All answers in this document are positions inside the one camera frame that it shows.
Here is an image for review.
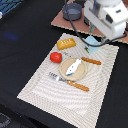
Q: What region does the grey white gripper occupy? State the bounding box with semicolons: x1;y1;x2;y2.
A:
84;0;128;40

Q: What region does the yellow toy bread loaf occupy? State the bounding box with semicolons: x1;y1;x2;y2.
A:
57;38;76;50

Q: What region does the white blue toy fish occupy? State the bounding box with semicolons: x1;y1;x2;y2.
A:
66;59;81;76

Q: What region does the red toy tomato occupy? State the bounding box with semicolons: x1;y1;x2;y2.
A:
50;52;62;63

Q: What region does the light blue cup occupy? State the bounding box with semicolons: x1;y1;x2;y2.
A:
85;36;99;53

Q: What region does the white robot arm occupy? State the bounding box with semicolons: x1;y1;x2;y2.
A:
84;0;128;40

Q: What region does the small grey pot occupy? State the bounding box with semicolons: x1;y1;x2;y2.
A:
62;3;82;21

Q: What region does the brown wooden board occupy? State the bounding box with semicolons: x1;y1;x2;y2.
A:
50;0;128;44

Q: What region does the round tan plate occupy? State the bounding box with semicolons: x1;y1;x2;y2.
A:
59;57;87;81

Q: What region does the woven beige placemat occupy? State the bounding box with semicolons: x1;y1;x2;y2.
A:
18;33;118;128

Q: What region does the knife with wooden handle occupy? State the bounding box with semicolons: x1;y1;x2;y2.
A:
61;50;102;66

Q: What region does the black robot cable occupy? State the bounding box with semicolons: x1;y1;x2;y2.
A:
63;0;128;44

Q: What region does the fork with wooden handle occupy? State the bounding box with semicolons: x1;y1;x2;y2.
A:
48;72;89;91

